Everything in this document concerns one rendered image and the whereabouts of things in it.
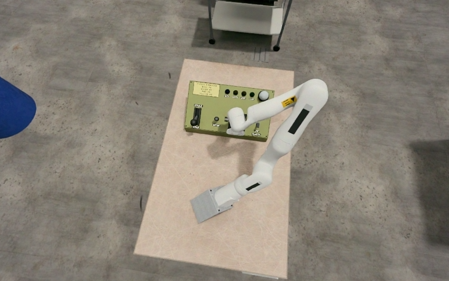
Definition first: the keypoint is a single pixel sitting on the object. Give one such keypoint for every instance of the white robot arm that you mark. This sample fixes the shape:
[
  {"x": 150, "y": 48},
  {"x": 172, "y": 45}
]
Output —
[{"x": 307, "y": 99}]

